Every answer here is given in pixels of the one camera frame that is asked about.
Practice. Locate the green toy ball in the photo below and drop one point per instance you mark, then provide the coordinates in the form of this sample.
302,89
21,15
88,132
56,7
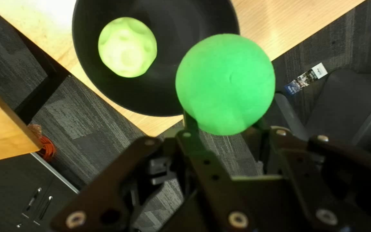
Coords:
226,83

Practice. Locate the light green toy cabbage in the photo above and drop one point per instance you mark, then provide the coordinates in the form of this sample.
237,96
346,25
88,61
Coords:
128,47

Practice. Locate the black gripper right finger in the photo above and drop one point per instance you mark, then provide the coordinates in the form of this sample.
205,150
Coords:
331,182

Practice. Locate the black bowl right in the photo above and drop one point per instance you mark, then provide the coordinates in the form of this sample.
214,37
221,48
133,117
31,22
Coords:
178,25

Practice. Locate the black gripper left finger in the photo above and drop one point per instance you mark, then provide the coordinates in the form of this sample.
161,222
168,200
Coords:
114,200

